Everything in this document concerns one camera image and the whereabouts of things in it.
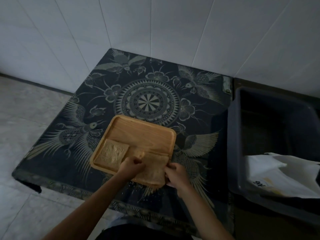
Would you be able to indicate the person's left hand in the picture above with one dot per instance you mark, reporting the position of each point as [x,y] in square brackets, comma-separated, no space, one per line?
[130,168]

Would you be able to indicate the person's right hand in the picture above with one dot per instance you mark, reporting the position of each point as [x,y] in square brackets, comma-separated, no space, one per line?
[178,176]

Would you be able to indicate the brown bread slice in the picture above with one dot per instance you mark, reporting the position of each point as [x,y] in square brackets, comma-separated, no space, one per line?
[155,167]
[111,154]

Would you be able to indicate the wooden tray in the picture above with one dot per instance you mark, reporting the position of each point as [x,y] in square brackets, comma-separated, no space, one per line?
[142,132]

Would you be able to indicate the grey plastic tub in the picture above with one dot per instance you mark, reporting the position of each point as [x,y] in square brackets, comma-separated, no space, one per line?
[270,122]

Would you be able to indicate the white paper bread bag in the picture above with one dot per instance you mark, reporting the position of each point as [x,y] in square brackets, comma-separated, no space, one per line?
[287,177]

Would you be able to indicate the person's right forearm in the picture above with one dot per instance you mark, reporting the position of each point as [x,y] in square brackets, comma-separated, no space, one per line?
[207,217]

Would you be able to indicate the person's left forearm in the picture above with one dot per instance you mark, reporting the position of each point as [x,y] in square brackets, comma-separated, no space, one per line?
[87,209]

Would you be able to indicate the dark patterned tablecloth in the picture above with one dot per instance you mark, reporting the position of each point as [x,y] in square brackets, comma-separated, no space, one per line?
[150,82]

